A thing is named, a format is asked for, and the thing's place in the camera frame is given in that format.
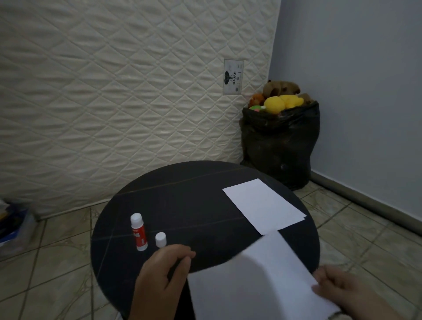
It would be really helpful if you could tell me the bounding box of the person's left hand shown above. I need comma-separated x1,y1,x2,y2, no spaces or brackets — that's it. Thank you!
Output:
135,244,196,307

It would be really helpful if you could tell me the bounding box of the person's right hand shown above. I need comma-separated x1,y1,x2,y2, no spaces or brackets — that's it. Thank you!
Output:
311,265,388,320

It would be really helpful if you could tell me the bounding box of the white paper sheet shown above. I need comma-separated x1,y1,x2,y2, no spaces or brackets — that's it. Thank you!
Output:
187,230,342,320
222,178,307,236

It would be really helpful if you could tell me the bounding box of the person's left forearm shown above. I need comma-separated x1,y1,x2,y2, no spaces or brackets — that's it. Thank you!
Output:
128,302,169,320

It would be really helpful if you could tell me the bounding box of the red and white glue stick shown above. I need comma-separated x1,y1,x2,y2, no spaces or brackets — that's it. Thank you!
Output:
130,213,148,252

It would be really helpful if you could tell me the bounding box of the round black table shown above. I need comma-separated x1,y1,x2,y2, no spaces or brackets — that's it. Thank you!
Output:
90,160,320,320

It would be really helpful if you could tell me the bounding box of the black plastic bag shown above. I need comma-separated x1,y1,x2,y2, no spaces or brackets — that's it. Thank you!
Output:
239,100,320,191

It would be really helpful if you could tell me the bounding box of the clear bag of books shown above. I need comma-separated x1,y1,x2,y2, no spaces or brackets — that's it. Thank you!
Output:
0,199,36,257

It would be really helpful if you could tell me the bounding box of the yellow plush toy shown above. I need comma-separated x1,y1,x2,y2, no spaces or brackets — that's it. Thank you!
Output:
264,94,304,115

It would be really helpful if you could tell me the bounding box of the white quilted mattress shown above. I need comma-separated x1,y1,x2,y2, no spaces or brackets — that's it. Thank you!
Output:
0,0,282,220

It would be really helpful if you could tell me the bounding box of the white mattress label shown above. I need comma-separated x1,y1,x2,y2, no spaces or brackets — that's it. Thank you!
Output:
224,59,244,96

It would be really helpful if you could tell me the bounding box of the brown plush toy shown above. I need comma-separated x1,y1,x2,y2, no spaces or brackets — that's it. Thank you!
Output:
263,80,301,98

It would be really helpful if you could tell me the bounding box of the grey wall baseboard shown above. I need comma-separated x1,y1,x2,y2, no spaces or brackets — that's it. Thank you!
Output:
310,169,422,236

